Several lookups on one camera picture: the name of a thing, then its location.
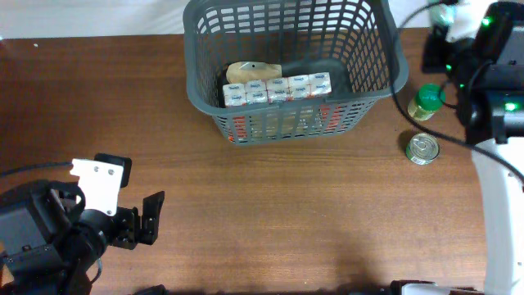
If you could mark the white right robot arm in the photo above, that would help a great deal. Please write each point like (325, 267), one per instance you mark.
(485, 65)

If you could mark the light blue wet wipes pack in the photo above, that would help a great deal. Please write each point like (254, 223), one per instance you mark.
(442, 15)

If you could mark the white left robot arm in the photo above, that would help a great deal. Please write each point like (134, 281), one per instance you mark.
(51, 238)

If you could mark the silver tin can green label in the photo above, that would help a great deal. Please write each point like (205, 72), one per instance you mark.
(422, 149)

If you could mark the clear bag of brown grain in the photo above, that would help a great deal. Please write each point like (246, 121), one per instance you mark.
(244, 71)

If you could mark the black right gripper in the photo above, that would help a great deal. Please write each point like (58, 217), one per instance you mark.
(435, 47)

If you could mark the grey plastic basket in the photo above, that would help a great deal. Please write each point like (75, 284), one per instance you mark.
(354, 41)

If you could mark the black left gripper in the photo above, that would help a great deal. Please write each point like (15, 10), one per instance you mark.
(129, 232)

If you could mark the red spaghetti packet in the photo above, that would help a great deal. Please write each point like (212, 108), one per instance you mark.
(274, 126)

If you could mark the colourful Kleenex tissue multipack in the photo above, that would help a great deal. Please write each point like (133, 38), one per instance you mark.
(278, 90)

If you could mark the green lidded jar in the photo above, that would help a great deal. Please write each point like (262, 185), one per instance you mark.
(428, 100)

